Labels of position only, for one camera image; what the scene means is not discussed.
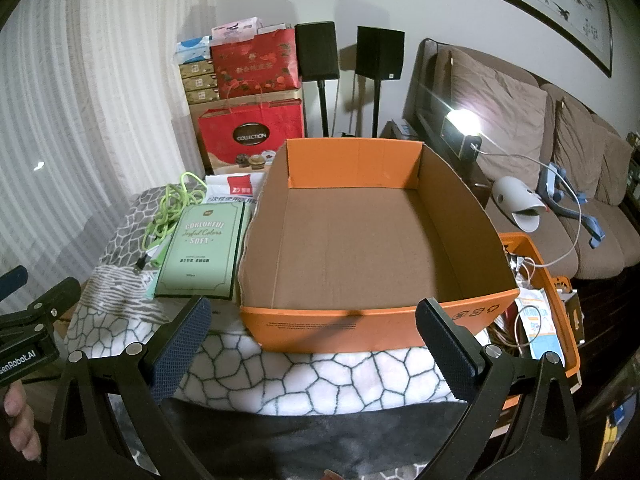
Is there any patterned grey stool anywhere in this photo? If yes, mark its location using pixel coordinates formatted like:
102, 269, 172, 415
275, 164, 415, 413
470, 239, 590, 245
65, 187, 481, 418

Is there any large brown cushion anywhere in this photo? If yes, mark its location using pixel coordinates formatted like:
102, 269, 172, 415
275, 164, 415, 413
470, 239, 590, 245
447, 50, 553, 181

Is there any small brown cushion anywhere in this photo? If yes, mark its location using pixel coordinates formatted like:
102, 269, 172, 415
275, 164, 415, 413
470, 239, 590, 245
592, 132, 633, 206

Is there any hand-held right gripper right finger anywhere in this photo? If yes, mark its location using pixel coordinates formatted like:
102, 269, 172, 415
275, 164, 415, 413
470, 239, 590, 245
415, 297, 583, 480

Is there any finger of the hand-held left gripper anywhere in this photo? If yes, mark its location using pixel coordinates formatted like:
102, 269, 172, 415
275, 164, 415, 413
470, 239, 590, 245
0, 276, 82, 333
0, 265, 27, 302

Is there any red gift bag brown oval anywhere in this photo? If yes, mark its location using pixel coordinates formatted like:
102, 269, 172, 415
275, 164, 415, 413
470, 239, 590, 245
197, 102, 306, 176

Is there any brown sofa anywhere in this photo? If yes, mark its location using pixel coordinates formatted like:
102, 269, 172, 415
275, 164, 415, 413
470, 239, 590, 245
400, 37, 640, 281

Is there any orange cardboard box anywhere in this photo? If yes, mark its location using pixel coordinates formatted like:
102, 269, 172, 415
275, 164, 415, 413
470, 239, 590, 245
237, 137, 521, 356

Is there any tan cardboard carton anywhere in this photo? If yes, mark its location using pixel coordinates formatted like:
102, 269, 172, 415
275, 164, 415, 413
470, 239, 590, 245
189, 87, 304, 111

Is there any white slipper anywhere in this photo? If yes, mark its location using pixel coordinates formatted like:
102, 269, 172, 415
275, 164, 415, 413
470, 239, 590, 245
492, 176, 546, 232

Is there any green tissue pack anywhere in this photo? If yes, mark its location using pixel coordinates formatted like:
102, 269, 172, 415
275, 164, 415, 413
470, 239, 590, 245
154, 203, 251, 302

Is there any white curtain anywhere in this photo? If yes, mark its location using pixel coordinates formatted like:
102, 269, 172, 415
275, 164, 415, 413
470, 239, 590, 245
0, 0, 221, 311

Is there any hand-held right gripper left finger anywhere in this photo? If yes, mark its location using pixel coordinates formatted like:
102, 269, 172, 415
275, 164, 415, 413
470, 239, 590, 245
47, 295, 213, 480

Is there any small open cardboard box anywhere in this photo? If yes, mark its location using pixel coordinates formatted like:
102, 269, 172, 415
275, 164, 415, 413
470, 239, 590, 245
564, 287, 587, 346

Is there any white mask packet red logo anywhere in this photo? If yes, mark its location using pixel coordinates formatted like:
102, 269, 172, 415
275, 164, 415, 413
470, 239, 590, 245
205, 174, 268, 206

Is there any black speaker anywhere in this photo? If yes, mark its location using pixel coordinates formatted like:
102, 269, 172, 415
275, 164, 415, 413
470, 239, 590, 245
295, 21, 341, 81
356, 26, 406, 76

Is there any dark wooden side table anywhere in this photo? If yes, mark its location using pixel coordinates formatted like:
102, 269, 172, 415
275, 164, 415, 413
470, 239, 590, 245
384, 115, 496, 208

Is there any blue grey plastic frame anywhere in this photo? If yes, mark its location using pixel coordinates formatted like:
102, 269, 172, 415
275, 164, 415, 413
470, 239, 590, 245
537, 162, 606, 250

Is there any white blue mask packet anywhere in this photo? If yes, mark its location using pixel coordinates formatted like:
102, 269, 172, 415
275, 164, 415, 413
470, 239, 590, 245
515, 287, 563, 361

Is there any person's left hand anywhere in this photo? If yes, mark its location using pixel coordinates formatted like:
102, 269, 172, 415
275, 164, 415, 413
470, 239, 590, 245
0, 382, 42, 462

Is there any orange plastic basket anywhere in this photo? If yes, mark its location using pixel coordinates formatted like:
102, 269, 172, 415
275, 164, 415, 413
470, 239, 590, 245
495, 232, 583, 411

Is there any medium brown cushion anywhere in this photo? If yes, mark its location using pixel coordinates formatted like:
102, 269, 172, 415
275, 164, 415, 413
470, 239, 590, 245
547, 100, 621, 206

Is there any green charging cable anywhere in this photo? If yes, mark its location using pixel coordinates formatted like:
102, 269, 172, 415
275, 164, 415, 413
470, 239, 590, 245
137, 171, 208, 276

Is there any long white charging cable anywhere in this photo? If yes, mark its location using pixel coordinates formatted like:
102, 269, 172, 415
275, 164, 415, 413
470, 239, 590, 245
470, 147, 587, 271

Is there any pink white pack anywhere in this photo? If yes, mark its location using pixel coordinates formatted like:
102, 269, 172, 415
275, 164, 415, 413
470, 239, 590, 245
211, 17, 263, 41

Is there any blue tissue pack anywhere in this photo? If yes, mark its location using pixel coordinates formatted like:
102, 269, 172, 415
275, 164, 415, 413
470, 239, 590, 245
175, 36, 213, 66

